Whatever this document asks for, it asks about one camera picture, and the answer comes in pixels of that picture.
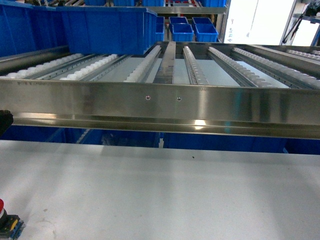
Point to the large blue bin on shelf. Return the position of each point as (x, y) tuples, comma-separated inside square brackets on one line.
[(85, 30)]

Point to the red push button switch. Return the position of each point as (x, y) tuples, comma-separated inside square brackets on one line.
[(11, 226)]

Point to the stainless steel roller shelf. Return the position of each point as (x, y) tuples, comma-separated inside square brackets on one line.
[(178, 87)]

